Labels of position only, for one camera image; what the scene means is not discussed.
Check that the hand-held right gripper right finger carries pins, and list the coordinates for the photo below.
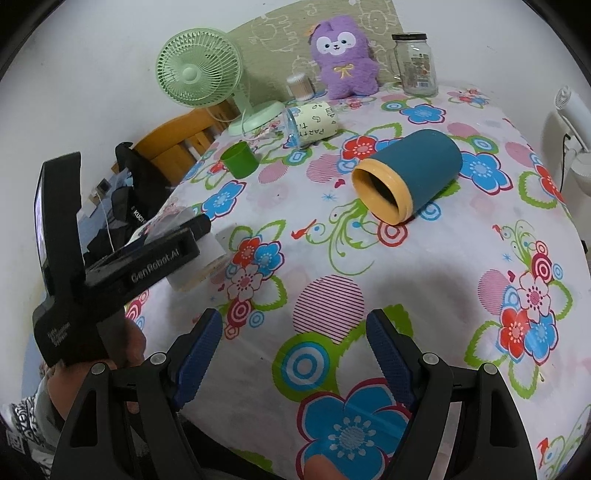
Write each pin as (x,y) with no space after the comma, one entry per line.
(390,360)

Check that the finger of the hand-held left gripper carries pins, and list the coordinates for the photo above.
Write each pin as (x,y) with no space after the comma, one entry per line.
(191,227)
(152,267)

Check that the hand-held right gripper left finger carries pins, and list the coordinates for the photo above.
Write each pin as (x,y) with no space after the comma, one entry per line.
(199,360)

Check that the translucent white cup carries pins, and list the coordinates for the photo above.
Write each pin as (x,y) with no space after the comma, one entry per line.
(203,267)

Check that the teal cup with yellow rim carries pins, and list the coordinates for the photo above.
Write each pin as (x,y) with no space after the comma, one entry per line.
(415,161)

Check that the small green cup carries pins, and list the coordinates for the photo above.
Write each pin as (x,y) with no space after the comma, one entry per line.
(242,161)

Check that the printed paper cup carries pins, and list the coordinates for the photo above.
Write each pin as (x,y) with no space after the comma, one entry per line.
(316,121)

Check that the person's left hand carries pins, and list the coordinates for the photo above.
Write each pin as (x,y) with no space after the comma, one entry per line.
(131,344)

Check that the black bag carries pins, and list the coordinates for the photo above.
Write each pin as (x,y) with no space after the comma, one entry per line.
(138,184)

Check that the wooden chair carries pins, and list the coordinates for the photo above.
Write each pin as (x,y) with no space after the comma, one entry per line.
(171,138)

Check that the floral tablecloth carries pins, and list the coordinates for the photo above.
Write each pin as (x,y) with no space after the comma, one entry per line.
(438,277)

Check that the black white patterned clothing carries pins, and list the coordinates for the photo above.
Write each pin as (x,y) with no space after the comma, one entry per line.
(23,424)

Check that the green desk fan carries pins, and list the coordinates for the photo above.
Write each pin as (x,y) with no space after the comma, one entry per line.
(198,69)

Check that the cotton swab container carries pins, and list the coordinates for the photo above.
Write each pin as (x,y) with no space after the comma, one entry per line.
(300,87)

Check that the green printed cushion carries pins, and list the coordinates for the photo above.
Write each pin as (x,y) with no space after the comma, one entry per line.
(277,37)

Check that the purple plush toy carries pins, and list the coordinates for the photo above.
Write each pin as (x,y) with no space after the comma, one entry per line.
(344,64)

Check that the white round stand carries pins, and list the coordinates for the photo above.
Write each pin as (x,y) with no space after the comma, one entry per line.
(582,173)

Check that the glass jar with black lid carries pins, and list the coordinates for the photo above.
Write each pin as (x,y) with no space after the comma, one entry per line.
(418,64)

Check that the white hair dryer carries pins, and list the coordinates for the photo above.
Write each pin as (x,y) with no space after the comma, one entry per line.
(575,110)

